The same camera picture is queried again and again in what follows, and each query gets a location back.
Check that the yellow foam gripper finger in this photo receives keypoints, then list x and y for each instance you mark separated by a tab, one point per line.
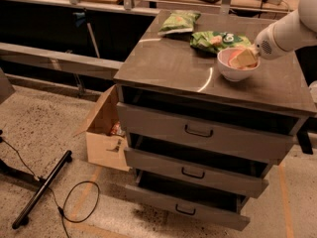
243	59

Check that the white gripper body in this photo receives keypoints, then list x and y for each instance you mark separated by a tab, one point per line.
267	44

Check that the red apple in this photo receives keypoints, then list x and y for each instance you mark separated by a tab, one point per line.
233	55

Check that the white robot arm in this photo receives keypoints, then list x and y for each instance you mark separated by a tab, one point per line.
294	31

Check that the green chip bag front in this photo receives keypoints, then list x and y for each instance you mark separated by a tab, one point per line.
213	41

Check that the green chip bag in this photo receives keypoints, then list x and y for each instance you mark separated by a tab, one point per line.
179	22
213	41

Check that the green chip bag rear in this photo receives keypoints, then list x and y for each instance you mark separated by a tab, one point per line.
179	22

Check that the top grey drawer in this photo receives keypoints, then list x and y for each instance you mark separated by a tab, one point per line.
205	135

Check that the grey drawer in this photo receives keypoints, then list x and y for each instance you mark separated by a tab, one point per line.
188	208
203	175
205	135

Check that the grey drawer cabinet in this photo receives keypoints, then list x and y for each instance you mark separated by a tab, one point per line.
170	76

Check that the middle grey drawer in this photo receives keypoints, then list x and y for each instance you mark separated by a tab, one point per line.
203	175

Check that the bottom grey drawer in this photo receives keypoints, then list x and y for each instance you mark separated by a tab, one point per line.
188	208

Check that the cardboard box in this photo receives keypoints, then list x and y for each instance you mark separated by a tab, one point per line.
104	147

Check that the metal railing beam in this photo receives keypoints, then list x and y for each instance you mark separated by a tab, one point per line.
66	62

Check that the black stand leg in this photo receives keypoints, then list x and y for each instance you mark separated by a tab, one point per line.
23	217

